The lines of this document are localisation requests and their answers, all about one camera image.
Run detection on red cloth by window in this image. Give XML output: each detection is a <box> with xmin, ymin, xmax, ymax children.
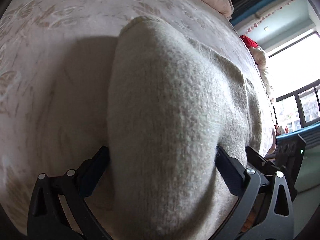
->
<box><xmin>240</xmin><ymin>35</ymin><xmax>259</xmax><ymax>48</ymax></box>

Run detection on window with black frame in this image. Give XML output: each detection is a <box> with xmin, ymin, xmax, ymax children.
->
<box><xmin>269</xmin><ymin>33</ymin><xmax>319</xmax><ymax>133</ymax></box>

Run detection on cream knit sweater black hearts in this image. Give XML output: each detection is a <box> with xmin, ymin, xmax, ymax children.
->
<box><xmin>107</xmin><ymin>17</ymin><xmax>261</xmax><ymax>239</ymax></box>

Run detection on pink butterfly bed blanket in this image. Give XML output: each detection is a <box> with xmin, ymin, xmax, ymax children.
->
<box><xmin>1</xmin><ymin>0</ymin><xmax>272</xmax><ymax>235</ymax></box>

